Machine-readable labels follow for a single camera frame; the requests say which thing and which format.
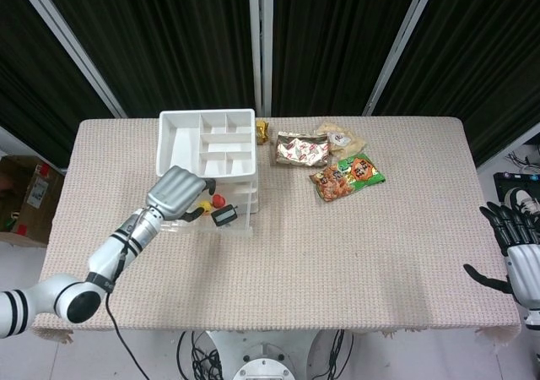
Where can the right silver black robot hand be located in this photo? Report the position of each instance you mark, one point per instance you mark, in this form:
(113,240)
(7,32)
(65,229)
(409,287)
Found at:
(527,272)

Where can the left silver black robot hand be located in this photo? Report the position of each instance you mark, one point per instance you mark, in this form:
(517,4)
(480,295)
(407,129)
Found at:
(173,192)

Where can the clear plastic storage bin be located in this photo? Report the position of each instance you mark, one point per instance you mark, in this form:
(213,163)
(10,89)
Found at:
(232,230)

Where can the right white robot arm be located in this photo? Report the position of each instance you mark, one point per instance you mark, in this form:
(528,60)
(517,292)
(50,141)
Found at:
(533,321)

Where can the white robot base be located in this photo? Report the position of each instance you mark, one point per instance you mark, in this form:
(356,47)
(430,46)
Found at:
(261,354)

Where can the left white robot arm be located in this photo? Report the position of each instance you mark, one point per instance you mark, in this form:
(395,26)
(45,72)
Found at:
(109,253)

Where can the white plastic drawer organizer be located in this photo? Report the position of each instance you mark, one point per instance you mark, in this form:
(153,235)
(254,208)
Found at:
(185,143)

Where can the brown cardboard box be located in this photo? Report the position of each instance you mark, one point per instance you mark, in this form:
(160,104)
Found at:
(25,202)

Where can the small red item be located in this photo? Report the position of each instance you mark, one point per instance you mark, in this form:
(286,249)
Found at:
(218,200)

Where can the black rectangular device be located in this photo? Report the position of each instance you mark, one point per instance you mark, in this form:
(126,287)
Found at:
(223,216)

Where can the black white sneaker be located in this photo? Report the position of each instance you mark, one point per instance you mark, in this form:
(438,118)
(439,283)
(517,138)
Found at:
(525,198)

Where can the black equipment case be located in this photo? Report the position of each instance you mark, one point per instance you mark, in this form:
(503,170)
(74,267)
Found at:
(502,181)

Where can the small gold snack packet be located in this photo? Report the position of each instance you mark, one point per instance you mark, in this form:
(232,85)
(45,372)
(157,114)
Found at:
(261,133)

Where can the red white snack packet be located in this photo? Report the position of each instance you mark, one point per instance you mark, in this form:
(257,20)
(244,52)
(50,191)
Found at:
(301,148)

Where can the beige woven tablecloth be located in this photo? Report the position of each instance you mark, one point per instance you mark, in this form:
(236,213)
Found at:
(295,270)

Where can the black partition panel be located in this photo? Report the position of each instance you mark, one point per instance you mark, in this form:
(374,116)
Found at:
(485,59)
(169,38)
(337,38)
(25,59)

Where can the green orange snack bag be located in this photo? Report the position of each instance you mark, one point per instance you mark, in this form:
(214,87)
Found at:
(346,177)

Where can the clear beige snack bag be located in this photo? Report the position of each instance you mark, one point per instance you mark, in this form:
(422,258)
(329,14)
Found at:
(350,141)

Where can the grey partition post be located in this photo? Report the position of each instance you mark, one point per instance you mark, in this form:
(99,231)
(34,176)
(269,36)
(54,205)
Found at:
(255,38)
(401,44)
(69,44)

